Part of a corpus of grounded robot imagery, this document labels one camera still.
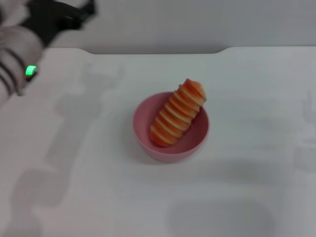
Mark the orange ridged bread loaf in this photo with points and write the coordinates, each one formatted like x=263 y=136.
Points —
x=177 y=113

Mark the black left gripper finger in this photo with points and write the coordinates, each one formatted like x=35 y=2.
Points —
x=86 y=8

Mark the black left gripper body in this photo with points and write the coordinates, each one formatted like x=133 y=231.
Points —
x=49 y=22

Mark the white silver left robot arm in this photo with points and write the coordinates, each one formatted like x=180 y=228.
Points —
x=14 y=56

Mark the pink plastic bowl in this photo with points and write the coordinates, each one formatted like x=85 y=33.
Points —
x=192 y=138

